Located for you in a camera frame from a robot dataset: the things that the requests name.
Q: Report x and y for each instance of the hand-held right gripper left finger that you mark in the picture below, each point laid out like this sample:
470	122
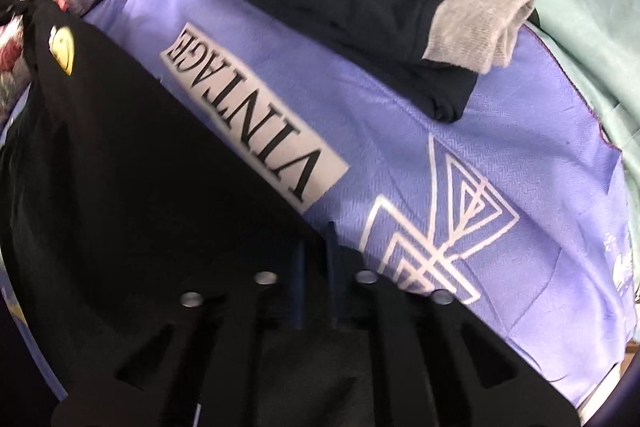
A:
300	279

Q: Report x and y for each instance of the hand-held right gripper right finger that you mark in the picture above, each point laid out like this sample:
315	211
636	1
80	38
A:
331	267

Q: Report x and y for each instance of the black pants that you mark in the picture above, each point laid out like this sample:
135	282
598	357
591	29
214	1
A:
125	157

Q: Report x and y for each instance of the purple printed bed sheet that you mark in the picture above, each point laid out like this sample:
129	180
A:
400	132

